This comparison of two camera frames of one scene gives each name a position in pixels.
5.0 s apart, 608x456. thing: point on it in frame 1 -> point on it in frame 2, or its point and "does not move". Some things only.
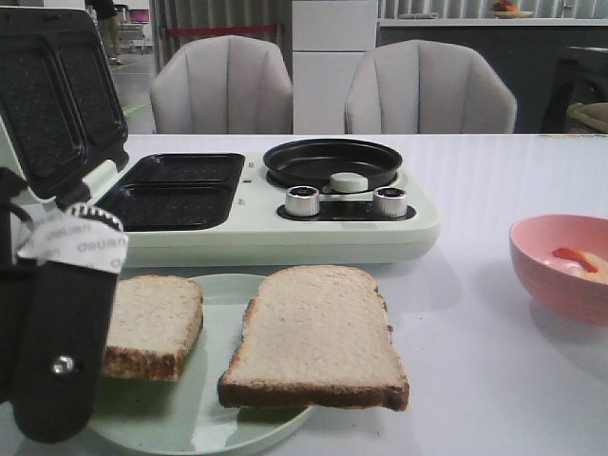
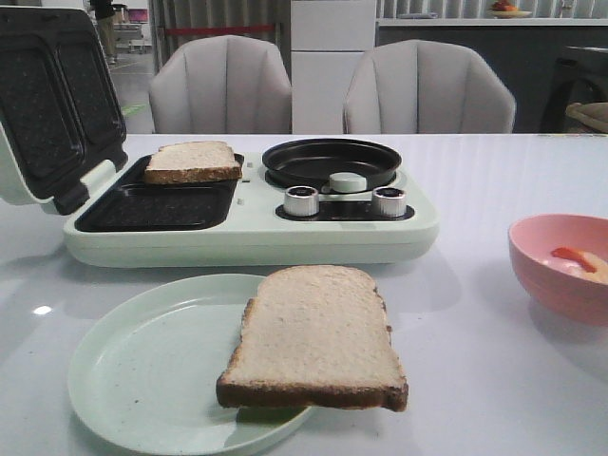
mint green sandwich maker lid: (62, 122) does not move
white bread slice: (314, 336) does not move
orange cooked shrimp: (590, 263) does not move
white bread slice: (155, 320) -> (193, 161)
